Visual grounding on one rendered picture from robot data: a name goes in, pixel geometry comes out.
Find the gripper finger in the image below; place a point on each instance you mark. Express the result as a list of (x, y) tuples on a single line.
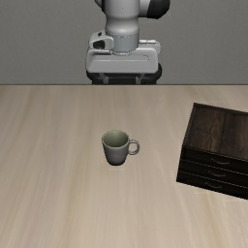
[(140, 78), (103, 78)]

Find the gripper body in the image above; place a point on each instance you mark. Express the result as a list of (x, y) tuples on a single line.
[(122, 63)]

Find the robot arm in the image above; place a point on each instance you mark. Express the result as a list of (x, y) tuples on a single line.
[(122, 19)]

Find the green mug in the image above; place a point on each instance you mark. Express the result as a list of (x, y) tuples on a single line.
[(115, 150)]

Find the dark wooden cabinet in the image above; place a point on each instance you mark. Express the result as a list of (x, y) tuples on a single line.
[(214, 148)]

